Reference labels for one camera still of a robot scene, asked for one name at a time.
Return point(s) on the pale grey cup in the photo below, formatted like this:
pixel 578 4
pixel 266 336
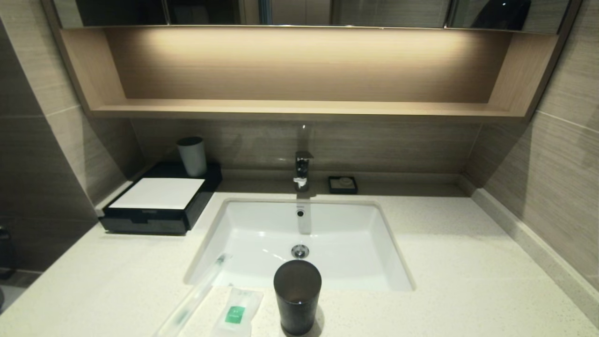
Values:
pixel 193 159

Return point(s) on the black amenity drawer box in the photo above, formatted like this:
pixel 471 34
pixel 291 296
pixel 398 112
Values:
pixel 203 201

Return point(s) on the mirrored wall cabinet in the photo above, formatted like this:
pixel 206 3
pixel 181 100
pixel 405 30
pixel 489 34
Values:
pixel 388 11

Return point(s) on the white ceramic sink basin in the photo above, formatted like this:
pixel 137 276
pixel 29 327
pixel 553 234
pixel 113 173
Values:
pixel 346 252

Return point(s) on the dark grey tumbler cup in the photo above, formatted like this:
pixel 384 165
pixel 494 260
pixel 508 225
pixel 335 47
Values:
pixel 297 304

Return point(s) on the round beige soap bar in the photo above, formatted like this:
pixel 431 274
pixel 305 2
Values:
pixel 346 181

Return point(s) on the chrome basin faucet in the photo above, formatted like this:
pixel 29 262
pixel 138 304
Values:
pixel 302 168

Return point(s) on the black soap dish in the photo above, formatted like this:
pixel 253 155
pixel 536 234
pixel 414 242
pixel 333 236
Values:
pixel 333 189

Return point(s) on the clear toothbrush packet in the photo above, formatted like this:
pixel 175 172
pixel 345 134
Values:
pixel 196 295

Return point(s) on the white card panel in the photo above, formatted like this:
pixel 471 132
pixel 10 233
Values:
pixel 157 193

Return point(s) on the white sachet green label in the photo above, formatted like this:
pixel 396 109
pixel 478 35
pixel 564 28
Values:
pixel 236 311

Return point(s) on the black box drawer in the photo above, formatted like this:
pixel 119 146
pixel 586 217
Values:
pixel 164 224

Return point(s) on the chrome sink drain plug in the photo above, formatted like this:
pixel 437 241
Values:
pixel 300 251

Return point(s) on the wooden wall shelf niche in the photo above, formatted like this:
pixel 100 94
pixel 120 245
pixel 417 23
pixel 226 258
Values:
pixel 299 108

